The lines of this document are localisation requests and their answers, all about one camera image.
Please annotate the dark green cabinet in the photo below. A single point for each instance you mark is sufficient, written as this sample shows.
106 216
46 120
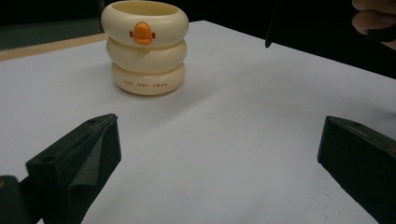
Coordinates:
46 32

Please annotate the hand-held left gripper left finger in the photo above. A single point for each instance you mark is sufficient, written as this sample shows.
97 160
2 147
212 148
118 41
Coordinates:
68 168

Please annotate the cream ringed holder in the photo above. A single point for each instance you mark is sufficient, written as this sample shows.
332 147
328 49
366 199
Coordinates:
146 59

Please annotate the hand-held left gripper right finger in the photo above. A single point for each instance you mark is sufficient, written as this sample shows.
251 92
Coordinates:
361 158

